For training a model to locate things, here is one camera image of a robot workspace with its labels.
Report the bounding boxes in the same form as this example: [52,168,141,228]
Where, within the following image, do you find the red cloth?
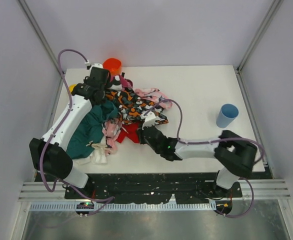
[116,122,140,144]

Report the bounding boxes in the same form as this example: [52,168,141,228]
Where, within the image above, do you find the orange black camouflage cloth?
[105,88,169,125]

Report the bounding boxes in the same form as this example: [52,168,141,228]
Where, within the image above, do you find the pink camouflage garment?
[102,74,133,156]

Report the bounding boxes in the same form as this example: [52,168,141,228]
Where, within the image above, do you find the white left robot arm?
[29,63,111,189]

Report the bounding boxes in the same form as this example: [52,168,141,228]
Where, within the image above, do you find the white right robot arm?
[137,126,258,191]

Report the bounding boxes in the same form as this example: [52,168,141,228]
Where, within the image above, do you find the light pink patterned cloth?
[134,88,173,110]

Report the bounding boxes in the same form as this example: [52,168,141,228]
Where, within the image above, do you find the white cloth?
[74,141,108,165]

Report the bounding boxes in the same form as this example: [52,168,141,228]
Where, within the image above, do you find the orange plastic cup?
[102,58,122,76]

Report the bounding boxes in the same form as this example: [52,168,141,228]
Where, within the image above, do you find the yellow lemon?
[69,84,76,96]

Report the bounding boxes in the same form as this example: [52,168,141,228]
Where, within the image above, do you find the teal green shorts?
[66,100,118,160]

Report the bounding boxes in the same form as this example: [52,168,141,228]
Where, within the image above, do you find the blue plastic cup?
[216,103,239,129]

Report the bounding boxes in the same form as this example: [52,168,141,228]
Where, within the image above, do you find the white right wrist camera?
[140,111,156,129]

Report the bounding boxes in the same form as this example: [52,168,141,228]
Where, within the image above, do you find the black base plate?
[33,172,275,205]

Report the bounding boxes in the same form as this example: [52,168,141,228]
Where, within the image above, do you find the white slotted cable duct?
[29,201,217,212]

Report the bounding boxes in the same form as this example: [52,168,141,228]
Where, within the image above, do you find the left aluminium frame post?
[16,0,65,76]

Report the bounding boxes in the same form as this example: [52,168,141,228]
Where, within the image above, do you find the aluminium frame post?
[16,0,65,76]
[236,0,285,75]

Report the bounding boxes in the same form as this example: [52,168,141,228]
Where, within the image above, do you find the right aluminium frame post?
[236,0,285,75]

